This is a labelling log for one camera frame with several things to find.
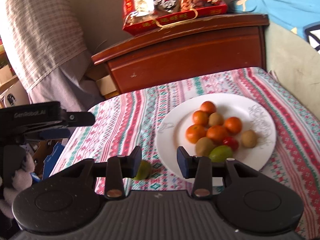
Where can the small orange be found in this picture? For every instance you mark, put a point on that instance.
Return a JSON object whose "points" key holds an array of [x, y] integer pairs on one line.
{"points": [[208, 107]]}

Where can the large orange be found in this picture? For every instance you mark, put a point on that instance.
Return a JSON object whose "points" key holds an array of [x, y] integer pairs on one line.
{"points": [[217, 134]]}

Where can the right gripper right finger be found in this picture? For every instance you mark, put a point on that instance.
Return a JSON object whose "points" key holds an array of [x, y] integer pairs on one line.
{"points": [[199, 168]]}

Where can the green fruit bottom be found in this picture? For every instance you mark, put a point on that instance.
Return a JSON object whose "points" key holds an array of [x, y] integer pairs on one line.
{"points": [[144, 170]]}

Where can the white ceramic plate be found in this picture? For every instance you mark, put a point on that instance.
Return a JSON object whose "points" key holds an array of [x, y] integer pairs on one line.
{"points": [[171, 133]]}

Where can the red tomato top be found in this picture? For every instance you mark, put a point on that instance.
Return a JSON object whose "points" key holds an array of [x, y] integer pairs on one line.
{"points": [[231, 142]]}

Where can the green fruit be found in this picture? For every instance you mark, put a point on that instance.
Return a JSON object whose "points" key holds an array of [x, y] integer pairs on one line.
{"points": [[144, 170], [220, 154]]}

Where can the kiwi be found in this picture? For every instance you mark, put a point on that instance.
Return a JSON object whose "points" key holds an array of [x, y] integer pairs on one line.
{"points": [[215, 119], [204, 147], [249, 139]]}

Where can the red snack gift bag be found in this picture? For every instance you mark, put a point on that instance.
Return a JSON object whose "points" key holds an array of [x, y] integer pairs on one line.
{"points": [[144, 15]]}

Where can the blue blanket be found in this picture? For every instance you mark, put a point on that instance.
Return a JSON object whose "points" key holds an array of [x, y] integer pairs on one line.
{"points": [[301, 17]]}

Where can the blue cardboard box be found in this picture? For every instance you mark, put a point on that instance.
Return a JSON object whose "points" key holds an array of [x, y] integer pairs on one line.
{"points": [[51, 160]]}

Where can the cardboard box by cabinet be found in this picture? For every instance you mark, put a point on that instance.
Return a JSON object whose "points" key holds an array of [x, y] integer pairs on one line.
{"points": [[107, 87]]}

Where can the patterned striped tablecloth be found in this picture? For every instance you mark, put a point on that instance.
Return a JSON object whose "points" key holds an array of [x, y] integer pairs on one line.
{"points": [[132, 119]]}

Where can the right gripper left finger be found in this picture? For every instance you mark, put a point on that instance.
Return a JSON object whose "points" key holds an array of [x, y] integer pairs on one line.
{"points": [[118, 168]]}

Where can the checkered hanging cloth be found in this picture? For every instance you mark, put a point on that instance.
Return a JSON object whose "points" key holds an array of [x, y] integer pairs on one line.
{"points": [[45, 46]]}

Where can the gloved left hand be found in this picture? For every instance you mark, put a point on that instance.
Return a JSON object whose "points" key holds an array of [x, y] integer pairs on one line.
{"points": [[16, 168]]}

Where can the brown wooden cabinet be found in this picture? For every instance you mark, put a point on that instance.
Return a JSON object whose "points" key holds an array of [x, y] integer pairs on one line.
{"points": [[199, 47]]}

